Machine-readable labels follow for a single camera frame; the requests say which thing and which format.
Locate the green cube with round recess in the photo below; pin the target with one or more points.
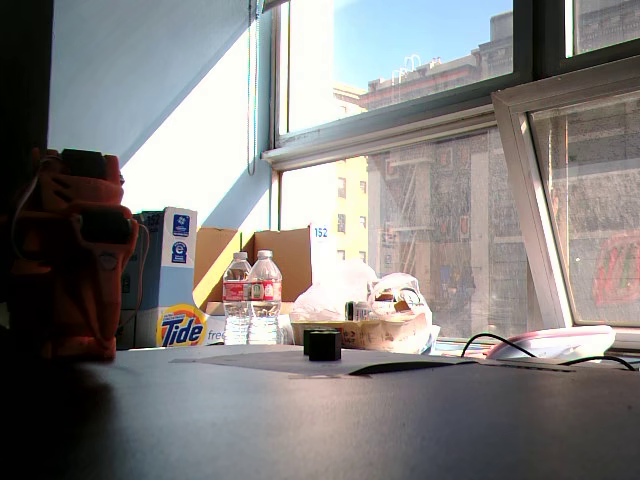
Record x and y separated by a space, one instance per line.
307 340

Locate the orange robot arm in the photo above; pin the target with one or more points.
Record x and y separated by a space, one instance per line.
65 260

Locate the small dark cube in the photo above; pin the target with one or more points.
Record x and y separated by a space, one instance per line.
325 346

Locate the flat paper grid sheet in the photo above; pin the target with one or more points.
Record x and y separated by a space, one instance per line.
270 361

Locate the open brown cardboard box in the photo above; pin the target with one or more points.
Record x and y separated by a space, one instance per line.
280 260

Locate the white plastic bag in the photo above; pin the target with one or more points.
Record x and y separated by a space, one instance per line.
335 290

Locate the small drink can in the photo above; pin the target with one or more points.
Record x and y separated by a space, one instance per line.
357 311

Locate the clear plastic water bottle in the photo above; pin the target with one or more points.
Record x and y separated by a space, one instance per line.
265 300
235 300

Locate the low cardboard tray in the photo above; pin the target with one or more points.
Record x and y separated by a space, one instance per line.
370 337

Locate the Tide detergent cardboard box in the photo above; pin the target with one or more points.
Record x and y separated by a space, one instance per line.
175 280

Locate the pink and white flat object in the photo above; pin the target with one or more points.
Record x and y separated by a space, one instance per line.
555 341

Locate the leaning white window frame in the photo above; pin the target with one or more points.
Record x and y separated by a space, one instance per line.
520 200

